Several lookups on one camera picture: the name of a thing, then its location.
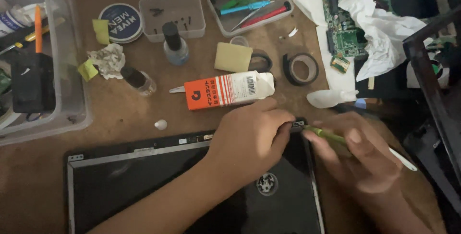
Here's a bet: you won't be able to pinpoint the person's right hand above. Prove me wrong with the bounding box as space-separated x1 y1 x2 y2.
302 113 404 194

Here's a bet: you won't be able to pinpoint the person's left hand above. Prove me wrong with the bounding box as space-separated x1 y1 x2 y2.
206 97 304 196

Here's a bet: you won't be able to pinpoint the green and white screwdriver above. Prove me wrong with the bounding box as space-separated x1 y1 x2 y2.
302 125 418 172

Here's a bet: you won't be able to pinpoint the black laptop screen lid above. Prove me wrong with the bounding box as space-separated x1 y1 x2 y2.
64 117 325 234

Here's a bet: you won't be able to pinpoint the orange and white glue box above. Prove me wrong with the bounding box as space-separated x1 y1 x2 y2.
184 71 276 111

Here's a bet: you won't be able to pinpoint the small folded white tissue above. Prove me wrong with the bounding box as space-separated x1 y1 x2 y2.
306 89 360 109

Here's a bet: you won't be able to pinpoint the black laptop base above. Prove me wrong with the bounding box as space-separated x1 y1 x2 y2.
354 56 451 101

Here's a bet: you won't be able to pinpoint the thin black tape roll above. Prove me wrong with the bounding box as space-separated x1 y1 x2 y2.
249 50 273 73

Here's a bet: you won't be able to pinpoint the wide black tape roll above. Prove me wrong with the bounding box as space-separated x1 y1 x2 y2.
282 53 320 86

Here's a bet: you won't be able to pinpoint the yellow sponge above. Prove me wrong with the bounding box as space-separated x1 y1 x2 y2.
214 42 254 73

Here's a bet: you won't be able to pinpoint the flat white paper sheet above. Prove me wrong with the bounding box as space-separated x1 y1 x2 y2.
291 0 359 96

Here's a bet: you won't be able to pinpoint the small green circuit board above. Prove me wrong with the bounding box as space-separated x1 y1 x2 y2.
330 55 351 74

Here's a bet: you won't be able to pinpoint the small clear plastic cup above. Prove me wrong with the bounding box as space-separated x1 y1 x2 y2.
229 36 250 48

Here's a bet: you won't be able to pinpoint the clear plastic tool box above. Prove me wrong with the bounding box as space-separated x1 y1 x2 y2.
204 0 295 39

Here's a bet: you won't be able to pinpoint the black-capped clear nail polish bottle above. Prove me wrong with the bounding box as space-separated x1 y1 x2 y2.
162 22 190 66

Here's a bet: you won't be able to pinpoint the green laptop motherboard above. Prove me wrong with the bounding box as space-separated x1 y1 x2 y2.
318 0 461 59

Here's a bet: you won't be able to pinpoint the dark-capped small glass bottle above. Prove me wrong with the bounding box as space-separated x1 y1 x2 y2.
120 66 158 97

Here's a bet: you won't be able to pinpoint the metal tweezers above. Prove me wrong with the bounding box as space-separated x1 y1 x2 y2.
230 0 276 32

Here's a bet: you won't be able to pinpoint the large crumpled white tissue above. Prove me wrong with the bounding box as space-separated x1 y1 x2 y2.
338 0 434 82

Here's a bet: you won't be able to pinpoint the red screwdriver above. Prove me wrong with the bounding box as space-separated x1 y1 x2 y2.
240 1 291 29

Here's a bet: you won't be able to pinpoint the blue screwdriver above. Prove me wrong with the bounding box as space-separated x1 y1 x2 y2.
220 0 271 16

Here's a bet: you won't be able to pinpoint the group of black screws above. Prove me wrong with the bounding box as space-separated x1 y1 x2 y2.
149 8 192 35

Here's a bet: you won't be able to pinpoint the clear plastic screw box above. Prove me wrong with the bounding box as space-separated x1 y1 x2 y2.
130 0 206 43

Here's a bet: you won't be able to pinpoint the crumpled white tissue ball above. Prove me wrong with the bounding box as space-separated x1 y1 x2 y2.
87 43 126 80

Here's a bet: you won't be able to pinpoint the round blue cream tin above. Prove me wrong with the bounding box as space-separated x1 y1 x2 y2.
97 3 144 44

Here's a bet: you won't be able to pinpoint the yellow sticky note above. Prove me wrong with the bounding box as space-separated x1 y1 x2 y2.
77 59 99 83
92 19 110 45

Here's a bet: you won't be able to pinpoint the large clear storage bin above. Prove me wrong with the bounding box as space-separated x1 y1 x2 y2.
0 0 93 147

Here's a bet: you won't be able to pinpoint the black power adapter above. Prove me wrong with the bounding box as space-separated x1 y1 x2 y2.
10 52 57 114

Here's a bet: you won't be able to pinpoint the orange plastic tool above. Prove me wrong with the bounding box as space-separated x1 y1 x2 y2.
34 5 43 54

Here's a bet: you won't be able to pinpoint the white tube with blue label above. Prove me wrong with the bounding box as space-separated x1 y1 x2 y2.
0 4 47 37

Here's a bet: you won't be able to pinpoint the black laptop bezel frame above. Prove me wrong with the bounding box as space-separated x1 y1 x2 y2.
402 5 461 229

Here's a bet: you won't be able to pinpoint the yellow-handled screwdriver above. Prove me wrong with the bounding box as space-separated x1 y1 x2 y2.
0 17 66 56

